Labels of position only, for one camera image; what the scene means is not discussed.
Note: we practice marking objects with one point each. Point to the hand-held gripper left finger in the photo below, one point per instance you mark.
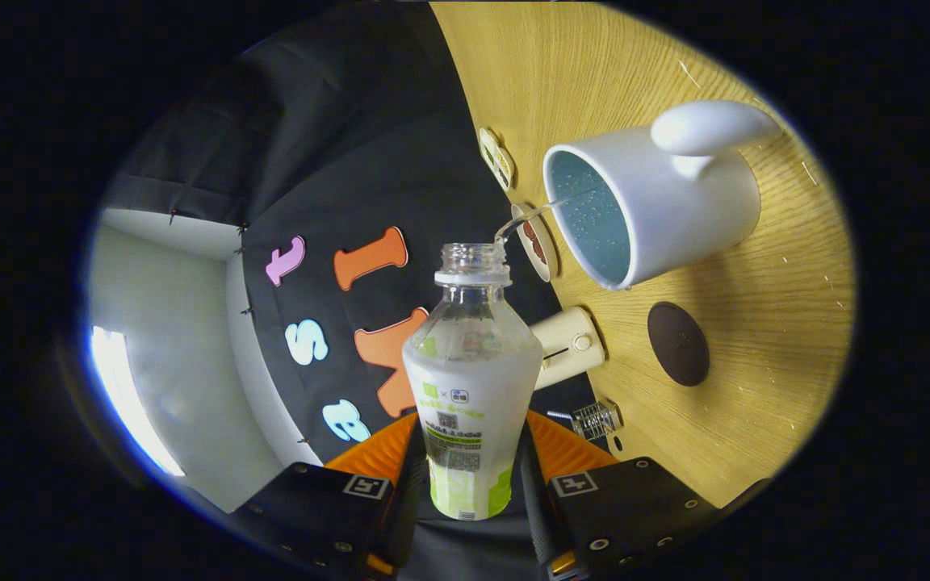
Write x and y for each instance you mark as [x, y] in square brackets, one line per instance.
[303, 500]

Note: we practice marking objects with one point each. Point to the white divided dish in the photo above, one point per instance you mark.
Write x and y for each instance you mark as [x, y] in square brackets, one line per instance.
[497, 160]

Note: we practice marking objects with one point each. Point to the wooden table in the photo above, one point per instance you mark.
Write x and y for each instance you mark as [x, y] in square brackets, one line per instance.
[756, 363]

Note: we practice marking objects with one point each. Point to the black backdrop cloth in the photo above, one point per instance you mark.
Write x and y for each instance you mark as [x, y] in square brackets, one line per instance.
[336, 161]

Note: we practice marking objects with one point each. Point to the dark brown round coaster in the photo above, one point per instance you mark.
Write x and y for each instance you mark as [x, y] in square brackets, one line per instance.
[679, 345]

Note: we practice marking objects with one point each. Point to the red meat slice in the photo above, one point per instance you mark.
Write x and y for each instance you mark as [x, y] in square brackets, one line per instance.
[535, 250]

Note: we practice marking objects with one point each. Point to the cream toaster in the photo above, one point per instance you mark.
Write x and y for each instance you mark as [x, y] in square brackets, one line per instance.
[570, 343]

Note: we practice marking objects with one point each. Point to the clear bottle with white label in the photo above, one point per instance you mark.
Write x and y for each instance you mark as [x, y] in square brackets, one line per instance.
[469, 387]

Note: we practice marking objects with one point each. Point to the white oval plate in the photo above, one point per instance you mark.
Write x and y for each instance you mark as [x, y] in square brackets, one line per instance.
[547, 258]

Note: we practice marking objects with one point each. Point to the blue white striped straw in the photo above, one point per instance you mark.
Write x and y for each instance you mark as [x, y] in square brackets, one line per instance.
[559, 415]

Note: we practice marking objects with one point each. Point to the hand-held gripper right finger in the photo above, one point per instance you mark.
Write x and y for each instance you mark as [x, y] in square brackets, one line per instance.
[634, 508]

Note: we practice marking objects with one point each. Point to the white cup with blue inside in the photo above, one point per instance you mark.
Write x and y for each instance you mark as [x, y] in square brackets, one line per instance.
[675, 210]

